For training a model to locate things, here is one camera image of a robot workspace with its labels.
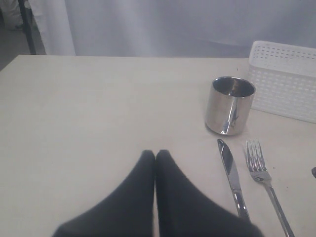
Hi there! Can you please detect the shiny steel cup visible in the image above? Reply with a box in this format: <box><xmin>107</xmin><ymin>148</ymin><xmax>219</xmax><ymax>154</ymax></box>
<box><xmin>205</xmin><ymin>76</ymin><xmax>256</xmax><ymax>136</ymax></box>

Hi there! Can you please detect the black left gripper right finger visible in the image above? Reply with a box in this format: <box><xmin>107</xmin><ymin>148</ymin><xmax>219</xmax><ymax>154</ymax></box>
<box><xmin>156</xmin><ymin>150</ymin><xmax>263</xmax><ymax>237</ymax></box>

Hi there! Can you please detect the silver metal fork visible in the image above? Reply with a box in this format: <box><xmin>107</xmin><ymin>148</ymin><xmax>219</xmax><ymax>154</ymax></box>
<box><xmin>246</xmin><ymin>140</ymin><xmax>295</xmax><ymax>237</ymax></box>

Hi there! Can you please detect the white perforated plastic basket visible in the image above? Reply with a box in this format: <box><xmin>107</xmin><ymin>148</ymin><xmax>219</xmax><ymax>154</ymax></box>
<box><xmin>248</xmin><ymin>41</ymin><xmax>316</xmax><ymax>123</ymax></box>

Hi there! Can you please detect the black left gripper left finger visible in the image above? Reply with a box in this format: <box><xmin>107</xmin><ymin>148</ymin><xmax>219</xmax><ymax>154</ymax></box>
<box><xmin>54</xmin><ymin>150</ymin><xmax>155</xmax><ymax>237</ymax></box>

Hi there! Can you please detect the silver table knife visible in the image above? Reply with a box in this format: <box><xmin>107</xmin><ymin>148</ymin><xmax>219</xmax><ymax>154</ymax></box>
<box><xmin>217</xmin><ymin>138</ymin><xmax>251</xmax><ymax>222</ymax></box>

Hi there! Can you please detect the black metal frame leg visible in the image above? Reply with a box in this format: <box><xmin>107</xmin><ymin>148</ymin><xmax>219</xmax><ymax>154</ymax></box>
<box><xmin>18</xmin><ymin>0</ymin><xmax>36</xmax><ymax>55</ymax></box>

